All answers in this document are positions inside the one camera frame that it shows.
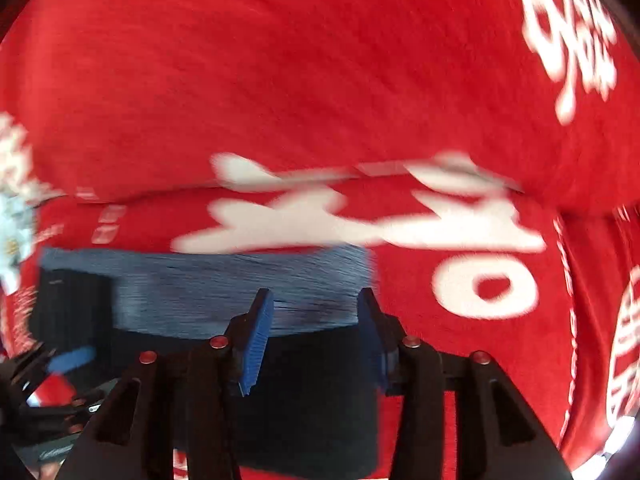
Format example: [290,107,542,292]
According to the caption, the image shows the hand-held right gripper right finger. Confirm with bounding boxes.
[357,287,574,480]

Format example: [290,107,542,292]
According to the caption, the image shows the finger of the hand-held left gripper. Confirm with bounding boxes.
[10,342,97,386]

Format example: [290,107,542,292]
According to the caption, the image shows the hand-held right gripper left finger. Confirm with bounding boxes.
[57,287,276,480]

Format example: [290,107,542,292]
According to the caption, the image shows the black pants with floral stripes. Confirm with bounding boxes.
[30,244,387,480]

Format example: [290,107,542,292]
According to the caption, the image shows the white floral cloth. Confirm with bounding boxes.
[0,190,40,295]

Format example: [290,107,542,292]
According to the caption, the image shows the red printed blanket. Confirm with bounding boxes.
[0,0,640,480]

